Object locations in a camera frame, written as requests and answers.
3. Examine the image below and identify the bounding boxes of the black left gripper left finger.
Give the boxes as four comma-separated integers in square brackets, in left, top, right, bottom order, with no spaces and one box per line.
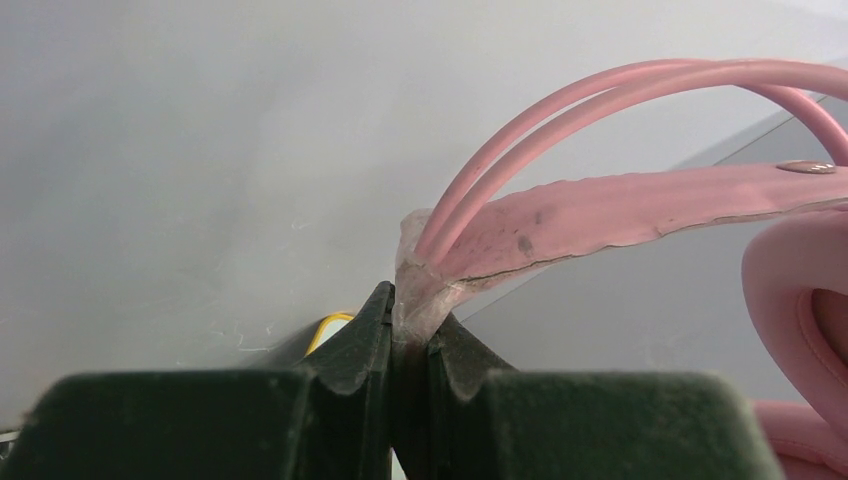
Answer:
[1,282,394,479]

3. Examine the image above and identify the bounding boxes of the pink headphones with cable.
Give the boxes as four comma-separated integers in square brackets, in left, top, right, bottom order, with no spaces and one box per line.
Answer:
[392,59,847,479]

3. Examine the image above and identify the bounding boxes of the yellow framed whiteboard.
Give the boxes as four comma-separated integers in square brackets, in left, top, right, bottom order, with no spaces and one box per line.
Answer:
[304,312,354,356]

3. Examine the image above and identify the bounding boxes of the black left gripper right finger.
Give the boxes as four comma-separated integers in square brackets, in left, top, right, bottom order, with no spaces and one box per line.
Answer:
[428,319,782,479]

